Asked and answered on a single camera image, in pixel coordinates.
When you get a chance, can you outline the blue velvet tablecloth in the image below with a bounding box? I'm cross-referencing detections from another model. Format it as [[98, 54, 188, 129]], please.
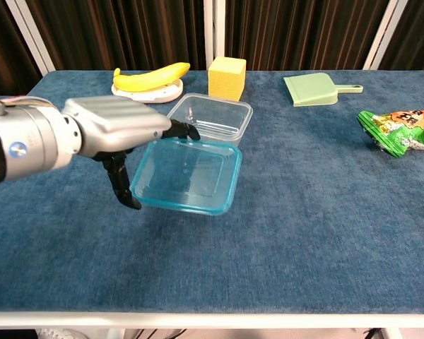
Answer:
[[0, 69, 424, 315]]

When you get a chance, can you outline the yellow banana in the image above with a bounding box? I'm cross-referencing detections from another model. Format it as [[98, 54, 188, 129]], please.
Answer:
[[112, 62, 191, 93]]

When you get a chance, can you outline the white round plate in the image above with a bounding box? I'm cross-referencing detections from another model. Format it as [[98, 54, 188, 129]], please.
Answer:
[[111, 79, 184, 105]]

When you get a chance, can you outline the yellow sponge block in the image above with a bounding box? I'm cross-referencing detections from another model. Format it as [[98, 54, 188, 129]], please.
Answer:
[[208, 56, 247, 100]]

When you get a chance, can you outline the coloured wrist wire bundle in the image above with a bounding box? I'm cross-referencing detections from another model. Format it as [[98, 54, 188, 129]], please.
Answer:
[[0, 95, 56, 111]]

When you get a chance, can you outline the green plastic dustpan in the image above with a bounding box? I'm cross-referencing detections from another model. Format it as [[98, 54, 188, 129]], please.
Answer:
[[283, 72, 364, 107]]

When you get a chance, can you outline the blue transparent plastic lid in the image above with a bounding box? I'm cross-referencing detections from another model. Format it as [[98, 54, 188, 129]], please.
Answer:
[[129, 138, 242, 216]]

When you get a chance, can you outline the white frame post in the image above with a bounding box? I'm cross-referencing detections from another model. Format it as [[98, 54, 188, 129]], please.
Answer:
[[5, 0, 56, 76], [203, 0, 227, 71], [362, 0, 399, 71]]

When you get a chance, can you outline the clear plastic food container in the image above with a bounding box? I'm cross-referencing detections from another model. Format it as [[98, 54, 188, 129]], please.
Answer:
[[166, 93, 254, 148]]

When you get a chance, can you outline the green orange snack bag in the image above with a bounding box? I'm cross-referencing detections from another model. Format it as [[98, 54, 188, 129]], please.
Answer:
[[356, 109, 424, 159]]

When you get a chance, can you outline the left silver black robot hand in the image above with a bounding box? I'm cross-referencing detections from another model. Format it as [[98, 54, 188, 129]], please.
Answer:
[[61, 95, 201, 210]]

